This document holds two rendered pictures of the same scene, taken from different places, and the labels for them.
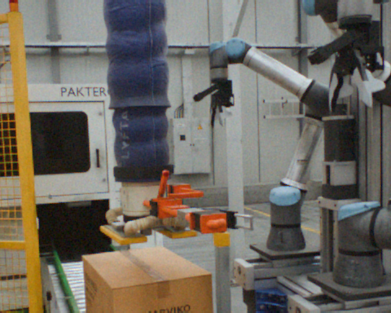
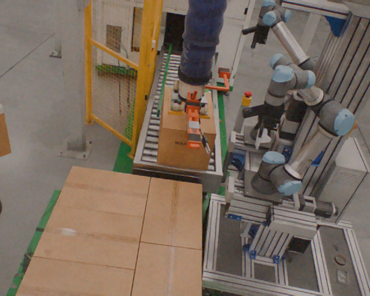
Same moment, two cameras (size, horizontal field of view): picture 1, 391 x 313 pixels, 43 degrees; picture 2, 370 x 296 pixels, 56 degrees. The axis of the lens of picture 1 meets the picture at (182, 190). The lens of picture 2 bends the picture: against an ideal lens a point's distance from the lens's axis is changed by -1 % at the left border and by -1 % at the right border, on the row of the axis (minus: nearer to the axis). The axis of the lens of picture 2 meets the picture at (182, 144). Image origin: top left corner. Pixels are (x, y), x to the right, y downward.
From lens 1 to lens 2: 1.06 m
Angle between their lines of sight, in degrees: 34
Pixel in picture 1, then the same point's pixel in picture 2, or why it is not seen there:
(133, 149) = (188, 66)
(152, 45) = (212, 11)
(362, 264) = (262, 182)
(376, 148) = (308, 125)
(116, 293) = (164, 130)
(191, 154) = not seen: outside the picture
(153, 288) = (182, 133)
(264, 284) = (238, 151)
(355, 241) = (263, 172)
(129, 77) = (194, 27)
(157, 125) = (204, 56)
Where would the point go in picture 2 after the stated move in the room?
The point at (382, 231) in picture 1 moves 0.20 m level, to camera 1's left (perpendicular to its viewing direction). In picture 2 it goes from (272, 177) to (236, 164)
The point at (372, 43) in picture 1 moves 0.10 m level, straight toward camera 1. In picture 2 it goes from (276, 116) to (264, 124)
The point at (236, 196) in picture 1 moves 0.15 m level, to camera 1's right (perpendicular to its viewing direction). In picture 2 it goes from (308, 34) to (318, 37)
